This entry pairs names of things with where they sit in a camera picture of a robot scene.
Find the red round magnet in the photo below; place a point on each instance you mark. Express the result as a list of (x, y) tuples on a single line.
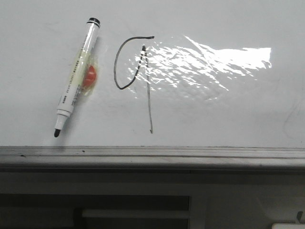
[(90, 77)]

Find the white whiteboard marker pen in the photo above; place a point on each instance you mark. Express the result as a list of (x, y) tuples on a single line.
[(79, 67)]

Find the white whiteboard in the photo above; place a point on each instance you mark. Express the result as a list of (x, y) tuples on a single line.
[(171, 72)]

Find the aluminium whiteboard tray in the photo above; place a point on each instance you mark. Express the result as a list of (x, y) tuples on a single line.
[(151, 158)]

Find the white box lower right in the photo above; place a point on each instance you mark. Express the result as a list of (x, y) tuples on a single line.
[(288, 226)]

